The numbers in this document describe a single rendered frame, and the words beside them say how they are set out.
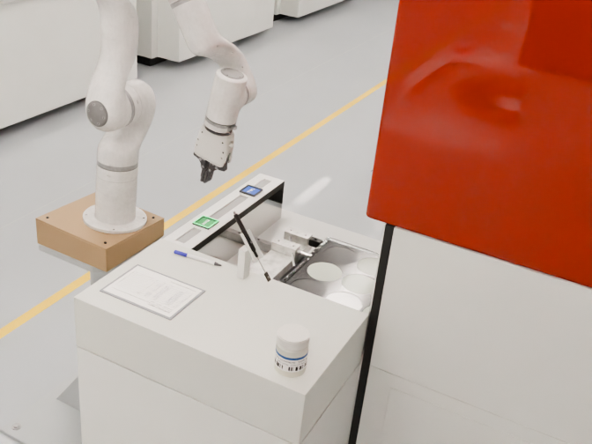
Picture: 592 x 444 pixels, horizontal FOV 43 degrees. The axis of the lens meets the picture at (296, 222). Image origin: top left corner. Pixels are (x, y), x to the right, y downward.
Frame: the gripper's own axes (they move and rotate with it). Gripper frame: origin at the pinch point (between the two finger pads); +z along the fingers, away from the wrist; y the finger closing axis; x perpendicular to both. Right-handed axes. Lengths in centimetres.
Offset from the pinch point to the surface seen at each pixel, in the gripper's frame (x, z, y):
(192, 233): 6.3, 15.6, -3.3
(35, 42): -194, 107, 240
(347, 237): -41, 23, -35
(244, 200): -20.2, 15.3, -4.6
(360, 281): -7, 11, -51
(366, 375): 15, 20, -66
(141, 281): 35.8, 13.4, -7.7
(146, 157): -196, 144, 143
